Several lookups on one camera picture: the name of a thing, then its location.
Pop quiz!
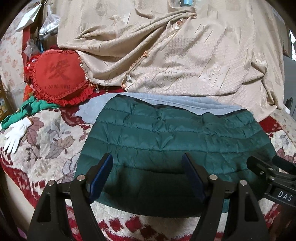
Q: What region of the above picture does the floral red white blanket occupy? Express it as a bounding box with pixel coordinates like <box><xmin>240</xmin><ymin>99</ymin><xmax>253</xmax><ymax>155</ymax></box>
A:
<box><xmin>1</xmin><ymin>106</ymin><xmax>295</xmax><ymax>240</ymax></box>

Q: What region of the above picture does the white paper bag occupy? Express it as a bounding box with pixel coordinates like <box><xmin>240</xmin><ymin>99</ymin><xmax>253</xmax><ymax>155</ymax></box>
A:
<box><xmin>16</xmin><ymin>3</ymin><xmax>42</xmax><ymax>32</ymax></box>

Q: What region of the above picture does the light blue folded garment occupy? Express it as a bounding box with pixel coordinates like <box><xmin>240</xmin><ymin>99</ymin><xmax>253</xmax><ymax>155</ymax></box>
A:
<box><xmin>75</xmin><ymin>92</ymin><xmax>243</xmax><ymax>124</ymax></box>

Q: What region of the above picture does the beige embroidered curtain fabric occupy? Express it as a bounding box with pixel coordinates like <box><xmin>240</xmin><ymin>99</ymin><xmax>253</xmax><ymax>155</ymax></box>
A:
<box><xmin>52</xmin><ymin>0</ymin><xmax>285</xmax><ymax>121</ymax></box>

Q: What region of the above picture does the clear plastic bag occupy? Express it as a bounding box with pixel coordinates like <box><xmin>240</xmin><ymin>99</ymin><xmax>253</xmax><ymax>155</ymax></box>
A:
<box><xmin>22</xmin><ymin>3</ymin><xmax>60</xmax><ymax>59</ymax></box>

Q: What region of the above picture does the green cloth garment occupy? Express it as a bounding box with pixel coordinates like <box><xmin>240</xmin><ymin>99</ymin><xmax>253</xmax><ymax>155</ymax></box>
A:
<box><xmin>1</xmin><ymin>96</ymin><xmax>60</xmax><ymax>130</ymax></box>

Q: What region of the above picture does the dark green puffer jacket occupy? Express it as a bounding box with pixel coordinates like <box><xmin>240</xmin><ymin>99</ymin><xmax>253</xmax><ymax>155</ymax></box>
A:
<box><xmin>75</xmin><ymin>94</ymin><xmax>276</xmax><ymax>218</ymax></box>

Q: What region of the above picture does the red heart-shaped ruffled pillow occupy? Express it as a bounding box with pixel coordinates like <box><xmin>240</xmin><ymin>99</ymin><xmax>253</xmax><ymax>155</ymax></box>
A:
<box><xmin>24</xmin><ymin>49</ymin><xmax>94</xmax><ymax>106</ymax></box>

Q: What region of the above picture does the white glove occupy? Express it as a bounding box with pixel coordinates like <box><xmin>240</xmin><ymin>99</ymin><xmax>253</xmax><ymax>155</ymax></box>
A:
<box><xmin>1</xmin><ymin>117</ymin><xmax>33</xmax><ymax>154</ymax></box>

